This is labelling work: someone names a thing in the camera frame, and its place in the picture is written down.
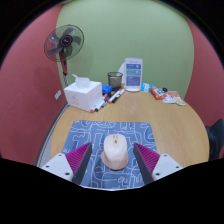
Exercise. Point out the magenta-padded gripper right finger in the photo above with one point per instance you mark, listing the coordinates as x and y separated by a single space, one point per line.
160 165

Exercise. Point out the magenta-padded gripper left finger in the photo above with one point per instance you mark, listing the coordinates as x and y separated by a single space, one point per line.
65 165

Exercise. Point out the pale pink computer mouse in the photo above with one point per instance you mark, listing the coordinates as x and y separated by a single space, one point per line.
115 151

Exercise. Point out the blue patterned mouse pad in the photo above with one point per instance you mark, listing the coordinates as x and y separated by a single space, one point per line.
93 133

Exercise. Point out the black office chair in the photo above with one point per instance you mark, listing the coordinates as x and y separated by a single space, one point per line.
216 138

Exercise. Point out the white marker with red cap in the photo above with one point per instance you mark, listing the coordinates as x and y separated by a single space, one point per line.
98 105

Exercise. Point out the red and white snack packet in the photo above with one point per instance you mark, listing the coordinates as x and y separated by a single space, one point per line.
176 97

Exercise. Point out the orange snack packet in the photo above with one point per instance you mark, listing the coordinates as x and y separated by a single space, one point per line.
157 93

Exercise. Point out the white tissue box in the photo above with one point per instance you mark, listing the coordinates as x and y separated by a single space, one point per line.
81 95

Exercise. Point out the small black object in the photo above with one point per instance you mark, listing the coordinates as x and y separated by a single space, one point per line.
164 89

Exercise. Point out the light blue packet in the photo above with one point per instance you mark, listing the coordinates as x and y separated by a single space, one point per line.
146 87

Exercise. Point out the black marker with red cap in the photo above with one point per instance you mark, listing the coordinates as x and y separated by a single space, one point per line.
114 96

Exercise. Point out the blue whiteboard eraser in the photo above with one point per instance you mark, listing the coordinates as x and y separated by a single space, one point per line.
106 89

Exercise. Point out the acrylic sign stand blue card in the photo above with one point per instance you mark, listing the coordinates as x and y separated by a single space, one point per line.
133 74

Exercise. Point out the black mesh pen cup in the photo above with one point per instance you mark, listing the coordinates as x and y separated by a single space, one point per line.
115 80

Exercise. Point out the black standing fan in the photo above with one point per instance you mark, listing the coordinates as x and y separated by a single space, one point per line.
65 41

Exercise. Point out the white wall outlet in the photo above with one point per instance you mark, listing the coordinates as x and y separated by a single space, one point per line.
58 94

